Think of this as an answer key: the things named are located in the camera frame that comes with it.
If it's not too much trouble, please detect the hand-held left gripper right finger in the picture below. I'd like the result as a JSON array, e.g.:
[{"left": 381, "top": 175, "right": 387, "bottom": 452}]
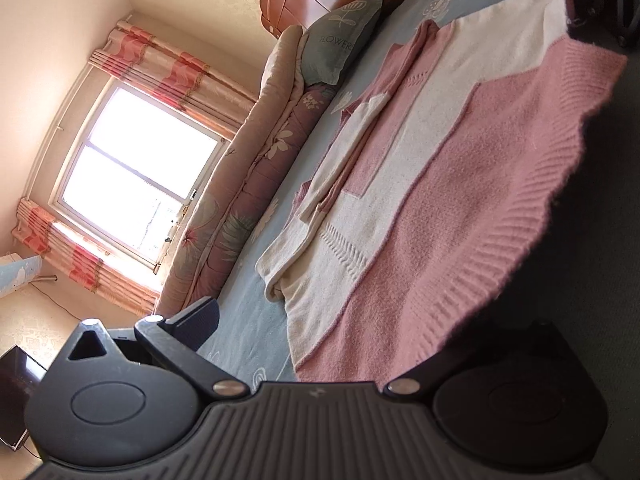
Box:
[{"left": 382, "top": 320, "right": 572, "bottom": 401}]

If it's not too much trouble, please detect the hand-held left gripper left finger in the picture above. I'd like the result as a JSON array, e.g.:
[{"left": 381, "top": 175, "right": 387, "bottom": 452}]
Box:
[{"left": 65, "top": 296, "right": 248, "bottom": 403}]

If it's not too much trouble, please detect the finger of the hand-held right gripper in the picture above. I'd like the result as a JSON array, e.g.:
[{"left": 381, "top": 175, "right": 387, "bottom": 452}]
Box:
[
  {"left": 600, "top": 0, "right": 640, "bottom": 52},
  {"left": 558, "top": 0, "right": 604, "bottom": 41}
]

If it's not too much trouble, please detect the pink and cream knit sweater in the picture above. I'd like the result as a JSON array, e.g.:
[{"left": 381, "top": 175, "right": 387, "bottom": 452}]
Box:
[{"left": 255, "top": 0, "right": 629, "bottom": 384}]

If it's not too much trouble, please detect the folded pink floral quilt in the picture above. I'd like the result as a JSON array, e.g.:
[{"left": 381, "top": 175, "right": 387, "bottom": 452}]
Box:
[{"left": 152, "top": 25, "right": 352, "bottom": 322}]

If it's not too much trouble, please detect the window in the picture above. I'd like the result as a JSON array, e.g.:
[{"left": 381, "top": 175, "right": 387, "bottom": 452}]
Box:
[{"left": 47, "top": 82, "right": 227, "bottom": 277}]

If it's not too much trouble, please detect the air conditioner with blue cover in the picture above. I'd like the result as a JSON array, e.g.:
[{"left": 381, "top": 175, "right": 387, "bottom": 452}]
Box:
[{"left": 0, "top": 252, "right": 42, "bottom": 302}]

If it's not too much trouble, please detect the grey-blue pillow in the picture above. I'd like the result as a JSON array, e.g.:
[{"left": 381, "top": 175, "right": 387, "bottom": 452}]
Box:
[{"left": 300, "top": 0, "right": 386, "bottom": 87}]

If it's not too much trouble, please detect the black wall television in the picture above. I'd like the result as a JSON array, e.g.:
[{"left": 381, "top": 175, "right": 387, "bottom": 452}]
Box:
[{"left": 0, "top": 344, "right": 44, "bottom": 449}]

